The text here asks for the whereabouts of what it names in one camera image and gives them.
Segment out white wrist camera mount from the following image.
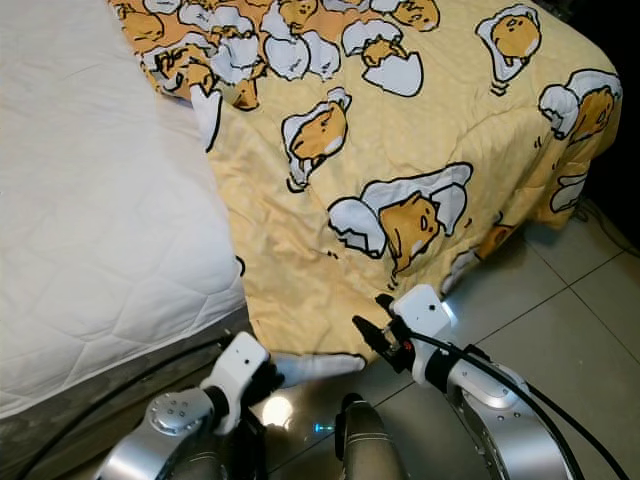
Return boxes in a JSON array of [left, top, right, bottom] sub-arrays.
[[390, 285, 458, 386], [200, 332, 271, 433]]

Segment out white quilted mattress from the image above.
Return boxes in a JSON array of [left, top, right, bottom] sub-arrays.
[[0, 0, 251, 426]]

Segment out grey bed base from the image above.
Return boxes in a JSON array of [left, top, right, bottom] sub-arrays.
[[0, 303, 253, 480]]

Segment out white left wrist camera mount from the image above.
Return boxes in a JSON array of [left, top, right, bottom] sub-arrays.
[[200, 332, 271, 433]]

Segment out dark grey robot leg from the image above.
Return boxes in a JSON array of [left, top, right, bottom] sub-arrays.
[[333, 392, 413, 480]]

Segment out yellow egg cartoon blanket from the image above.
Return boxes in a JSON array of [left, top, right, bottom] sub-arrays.
[[105, 0, 625, 389]]

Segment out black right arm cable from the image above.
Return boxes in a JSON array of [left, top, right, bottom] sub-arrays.
[[425, 332, 633, 480]]

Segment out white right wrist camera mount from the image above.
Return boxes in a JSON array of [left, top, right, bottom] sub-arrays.
[[390, 285, 458, 386]]

